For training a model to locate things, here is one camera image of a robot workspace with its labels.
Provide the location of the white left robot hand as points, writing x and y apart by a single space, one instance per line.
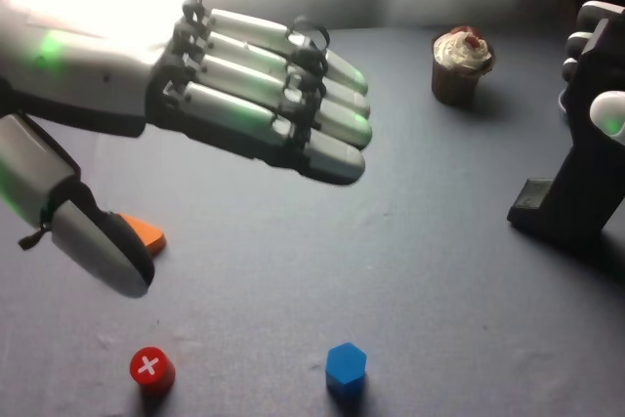
97 55

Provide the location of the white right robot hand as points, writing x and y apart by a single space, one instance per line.
608 112

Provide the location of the black walkie-talkie toy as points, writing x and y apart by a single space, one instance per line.
586 182

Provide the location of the toy cupcake with cream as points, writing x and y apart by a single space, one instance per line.
459 70

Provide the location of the orange triangle block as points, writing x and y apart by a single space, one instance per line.
149 236

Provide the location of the grey table cloth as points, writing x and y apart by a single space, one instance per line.
342 265

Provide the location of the red cylinder block white cross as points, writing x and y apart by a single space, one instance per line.
151 370

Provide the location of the blue hexagonal block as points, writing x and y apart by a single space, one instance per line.
345 368

